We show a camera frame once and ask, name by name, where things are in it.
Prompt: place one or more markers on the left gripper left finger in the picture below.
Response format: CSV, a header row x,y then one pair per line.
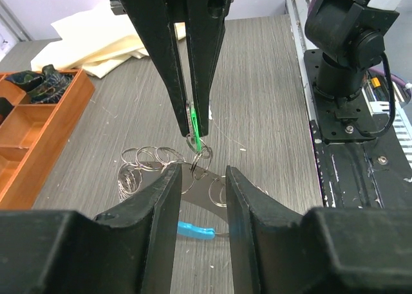
x,y
139,248

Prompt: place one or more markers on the wooden compartment tray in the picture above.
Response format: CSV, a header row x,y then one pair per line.
x,y
33,137

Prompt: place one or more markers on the grey cable duct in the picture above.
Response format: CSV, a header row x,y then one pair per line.
x,y
401,124

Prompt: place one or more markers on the cream cloth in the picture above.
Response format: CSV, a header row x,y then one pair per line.
x,y
95,40

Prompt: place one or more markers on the blue-handled keyring with rings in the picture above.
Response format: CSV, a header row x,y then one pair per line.
x,y
135,176

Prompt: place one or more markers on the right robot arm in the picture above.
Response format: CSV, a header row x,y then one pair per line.
x,y
184,40

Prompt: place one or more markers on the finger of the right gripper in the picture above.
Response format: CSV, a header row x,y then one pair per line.
x,y
205,25
154,22

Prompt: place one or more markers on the aluminium rail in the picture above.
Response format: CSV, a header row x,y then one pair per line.
x,y
297,10

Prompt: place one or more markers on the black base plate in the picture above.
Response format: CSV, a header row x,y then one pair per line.
x,y
355,171

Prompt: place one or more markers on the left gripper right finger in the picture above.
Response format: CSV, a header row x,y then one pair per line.
x,y
268,245

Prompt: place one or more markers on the green tag key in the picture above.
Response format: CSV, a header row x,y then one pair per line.
x,y
193,138

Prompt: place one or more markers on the rolled belt right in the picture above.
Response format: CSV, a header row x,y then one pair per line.
x,y
46,87

